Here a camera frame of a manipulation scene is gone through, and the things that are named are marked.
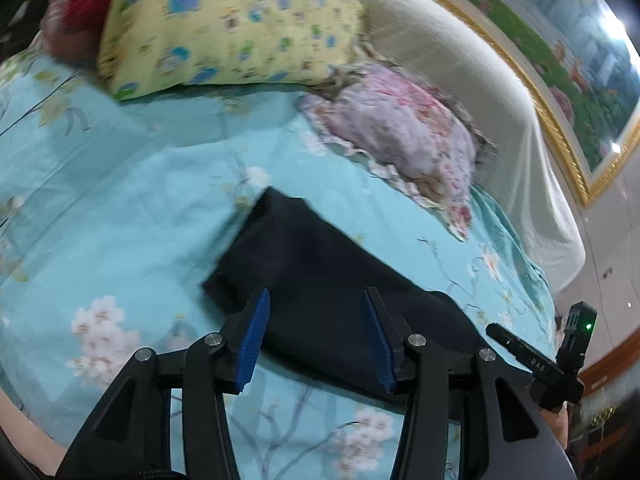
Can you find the dark navy pants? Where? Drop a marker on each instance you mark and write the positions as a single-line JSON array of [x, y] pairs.
[[320, 285]]

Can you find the cream padded headboard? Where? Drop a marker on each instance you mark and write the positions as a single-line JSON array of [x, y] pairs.
[[490, 110]]

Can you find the light blue floral bedsheet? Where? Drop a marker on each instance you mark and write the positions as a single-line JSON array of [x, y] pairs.
[[135, 200]]

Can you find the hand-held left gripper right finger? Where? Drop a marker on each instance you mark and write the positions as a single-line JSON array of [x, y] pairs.
[[379, 340]]

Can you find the brown wooden furniture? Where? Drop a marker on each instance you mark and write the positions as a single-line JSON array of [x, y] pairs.
[[612, 365]]

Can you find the yellow printed pillow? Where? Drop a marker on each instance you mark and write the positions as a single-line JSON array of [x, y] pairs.
[[225, 20]]

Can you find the person's right hand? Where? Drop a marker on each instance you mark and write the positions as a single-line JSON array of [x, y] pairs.
[[559, 427]]

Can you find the pink floral ruffled pillow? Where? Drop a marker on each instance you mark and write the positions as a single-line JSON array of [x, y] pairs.
[[400, 135]]

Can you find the gold framed landscape painting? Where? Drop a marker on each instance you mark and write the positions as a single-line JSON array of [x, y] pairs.
[[565, 45]]

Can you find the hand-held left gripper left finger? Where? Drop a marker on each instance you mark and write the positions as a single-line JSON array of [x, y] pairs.
[[252, 332]]

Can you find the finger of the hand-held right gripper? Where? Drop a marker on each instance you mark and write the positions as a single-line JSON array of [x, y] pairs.
[[525, 350]]

